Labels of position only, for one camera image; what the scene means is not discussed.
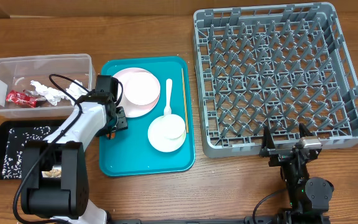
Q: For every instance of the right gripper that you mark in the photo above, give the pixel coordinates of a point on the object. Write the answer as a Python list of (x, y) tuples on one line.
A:
[(279, 154)]

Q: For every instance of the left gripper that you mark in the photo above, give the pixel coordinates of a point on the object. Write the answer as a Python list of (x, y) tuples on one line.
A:
[(122, 122)]

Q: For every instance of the small white food bowl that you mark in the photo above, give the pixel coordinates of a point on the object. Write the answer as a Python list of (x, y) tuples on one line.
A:
[(142, 88)]

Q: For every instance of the white tissue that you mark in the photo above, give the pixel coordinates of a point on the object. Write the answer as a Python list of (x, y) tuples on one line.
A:
[(54, 96)]

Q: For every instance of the small white cup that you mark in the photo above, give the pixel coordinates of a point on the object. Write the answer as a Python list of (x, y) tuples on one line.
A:
[(173, 126)]

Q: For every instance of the red snack wrapper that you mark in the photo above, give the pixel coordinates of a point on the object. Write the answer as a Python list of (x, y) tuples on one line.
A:
[(21, 99)]

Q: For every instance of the rice food scraps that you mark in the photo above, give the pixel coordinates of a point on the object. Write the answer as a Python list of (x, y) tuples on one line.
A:
[(17, 138)]

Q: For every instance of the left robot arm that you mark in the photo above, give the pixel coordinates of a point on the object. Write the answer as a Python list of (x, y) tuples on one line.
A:
[(54, 181)]

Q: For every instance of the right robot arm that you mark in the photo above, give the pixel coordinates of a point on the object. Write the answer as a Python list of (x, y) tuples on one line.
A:
[(309, 196)]

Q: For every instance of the grey plastic dishwasher rack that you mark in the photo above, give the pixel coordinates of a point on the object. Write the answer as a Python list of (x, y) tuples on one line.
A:
[(274, 67)]

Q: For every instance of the clear plastic waste bin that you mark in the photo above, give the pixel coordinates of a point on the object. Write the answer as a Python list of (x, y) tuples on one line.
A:
[(16, 73)]

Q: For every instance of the large white plate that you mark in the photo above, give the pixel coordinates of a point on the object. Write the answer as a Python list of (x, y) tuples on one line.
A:
[(132, 110)]

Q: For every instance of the teal plastic serving tray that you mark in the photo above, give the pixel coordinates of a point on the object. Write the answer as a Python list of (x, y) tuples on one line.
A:
[(130, 152)]

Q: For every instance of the white saucer plate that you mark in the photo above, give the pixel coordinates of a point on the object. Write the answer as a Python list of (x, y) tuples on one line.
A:
[(159, 141)]

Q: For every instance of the white plastic spoon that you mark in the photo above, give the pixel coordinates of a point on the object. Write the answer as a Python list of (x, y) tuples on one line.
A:
[(167, 108)]

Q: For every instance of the wooden chopstick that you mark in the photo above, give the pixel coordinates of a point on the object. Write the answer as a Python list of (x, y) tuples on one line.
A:
[(184, 100)]

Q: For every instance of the black plastic tray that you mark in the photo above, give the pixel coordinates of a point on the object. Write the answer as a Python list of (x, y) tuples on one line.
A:
[(7, 125)]

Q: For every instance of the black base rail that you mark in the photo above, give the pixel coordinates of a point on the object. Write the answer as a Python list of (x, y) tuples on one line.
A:
[(246, 220)]

